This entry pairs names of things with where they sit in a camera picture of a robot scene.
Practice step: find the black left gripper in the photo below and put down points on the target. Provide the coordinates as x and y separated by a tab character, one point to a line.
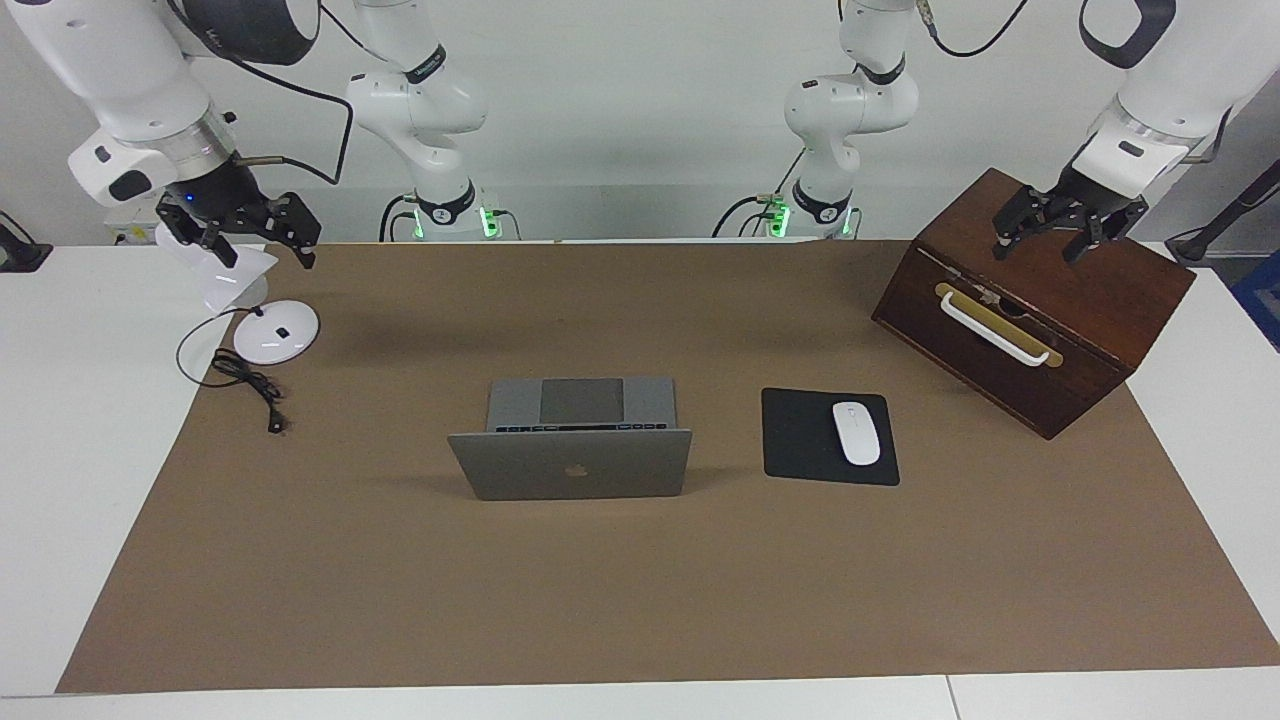
1080	195

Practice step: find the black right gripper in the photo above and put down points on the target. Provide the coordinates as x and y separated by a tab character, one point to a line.
215	200

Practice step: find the grey laptop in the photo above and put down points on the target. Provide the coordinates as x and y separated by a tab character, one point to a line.
570	465

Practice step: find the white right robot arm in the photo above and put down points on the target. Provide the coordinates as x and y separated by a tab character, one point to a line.
100	60

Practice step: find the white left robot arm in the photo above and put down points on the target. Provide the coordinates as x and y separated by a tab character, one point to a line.
1170	70

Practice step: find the white desk lamp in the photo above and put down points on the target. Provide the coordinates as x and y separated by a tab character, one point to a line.
275	335

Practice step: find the white power strip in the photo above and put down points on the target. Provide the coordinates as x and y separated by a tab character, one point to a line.
125	232

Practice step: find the black tripod leg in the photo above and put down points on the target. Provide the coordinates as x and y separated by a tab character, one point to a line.
1200	240

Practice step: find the dark brown wooden box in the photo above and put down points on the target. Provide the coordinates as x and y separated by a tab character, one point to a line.
1000	380

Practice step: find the black stand foot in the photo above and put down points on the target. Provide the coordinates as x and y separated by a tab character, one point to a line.
20	255

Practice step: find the white computer mouse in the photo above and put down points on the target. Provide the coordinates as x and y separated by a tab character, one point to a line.
856	433

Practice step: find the black mouse pad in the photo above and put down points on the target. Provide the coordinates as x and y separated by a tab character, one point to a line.
800	440

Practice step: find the brown table mat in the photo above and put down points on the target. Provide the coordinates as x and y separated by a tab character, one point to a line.
600	600

